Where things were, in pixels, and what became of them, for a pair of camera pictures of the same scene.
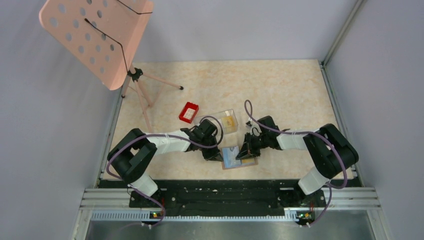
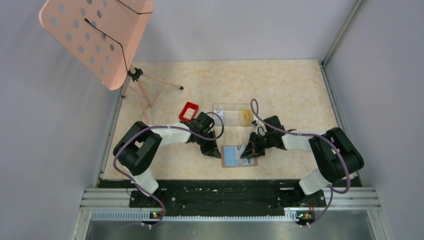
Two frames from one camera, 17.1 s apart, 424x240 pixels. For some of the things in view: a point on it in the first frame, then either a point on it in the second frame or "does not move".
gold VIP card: x=228 y=123 → x=245 y=115
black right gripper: x=248 y=150 does not move
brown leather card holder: x=229 y=161 does not move
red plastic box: x=189 y=112 does not move
